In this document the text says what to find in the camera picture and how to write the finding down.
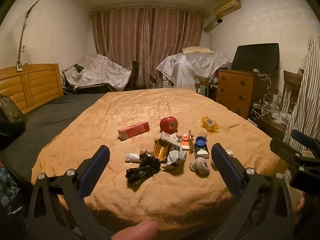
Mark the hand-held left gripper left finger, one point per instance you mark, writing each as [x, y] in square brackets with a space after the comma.
[96, 170]

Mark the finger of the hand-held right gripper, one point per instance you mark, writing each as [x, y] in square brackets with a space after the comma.
[282, 148]
[303, 138]

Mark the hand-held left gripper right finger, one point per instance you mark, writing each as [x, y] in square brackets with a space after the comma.
[227, 170]

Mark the grey sock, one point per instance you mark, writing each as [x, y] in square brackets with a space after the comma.
[200, 166]

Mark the white tissue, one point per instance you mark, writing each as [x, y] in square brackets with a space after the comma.
[229, 152]
[132, 158]

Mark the blue capped small jar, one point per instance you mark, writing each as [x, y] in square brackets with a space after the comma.
[200, 142]

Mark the black plaid cloth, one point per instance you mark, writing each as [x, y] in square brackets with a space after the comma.
[142, 171]

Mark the orange and white box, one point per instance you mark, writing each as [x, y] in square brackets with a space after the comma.
[186, 143]

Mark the black plastic bag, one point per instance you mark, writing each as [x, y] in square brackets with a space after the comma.
[10, 120]

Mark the person's right forearm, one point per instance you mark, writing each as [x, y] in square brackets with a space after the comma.
[299, 206]

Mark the person's left hand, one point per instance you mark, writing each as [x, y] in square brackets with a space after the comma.
[136, 231]

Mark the dark side table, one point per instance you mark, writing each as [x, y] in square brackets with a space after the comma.
[272, 127]

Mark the yellow plastic packet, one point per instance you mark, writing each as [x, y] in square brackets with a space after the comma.
[210, 125]

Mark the striped hanging shirt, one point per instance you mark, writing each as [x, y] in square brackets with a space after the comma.
[308, 85]

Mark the grey crumpled paper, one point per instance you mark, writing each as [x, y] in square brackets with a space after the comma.
[175, 158]

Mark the red carton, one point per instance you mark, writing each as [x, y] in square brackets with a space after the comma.
[133, 130]

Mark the brown wooden chair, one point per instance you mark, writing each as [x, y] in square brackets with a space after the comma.
[292, 78]

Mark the wooden dresser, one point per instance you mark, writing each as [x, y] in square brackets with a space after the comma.
[235, 92]

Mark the dark grey bed sheet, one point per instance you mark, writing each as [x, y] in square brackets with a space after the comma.
[50, 112]

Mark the round red ball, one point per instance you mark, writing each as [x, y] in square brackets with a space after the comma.
[168, 124]

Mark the patterned plastic bag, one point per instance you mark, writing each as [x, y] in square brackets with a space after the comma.
[6, 182]

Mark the black television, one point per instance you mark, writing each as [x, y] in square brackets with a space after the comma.
[255, 57]

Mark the white plastic cover sheet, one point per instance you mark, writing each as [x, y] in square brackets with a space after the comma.
[100, 71]
[190, 67]

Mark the wooden headboard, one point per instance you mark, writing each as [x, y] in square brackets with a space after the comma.
[37, 85]

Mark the black desk lamp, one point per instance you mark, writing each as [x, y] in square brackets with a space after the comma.
[79, 68]

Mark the cream pillow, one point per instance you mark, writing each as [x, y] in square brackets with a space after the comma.
[196, 50]

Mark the pink curtains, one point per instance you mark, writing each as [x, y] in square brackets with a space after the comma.
[145, 45]

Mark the air conditioner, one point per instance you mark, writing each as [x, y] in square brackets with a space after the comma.
[227, 6]

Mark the wall socket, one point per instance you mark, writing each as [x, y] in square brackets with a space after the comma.
[19, 67]

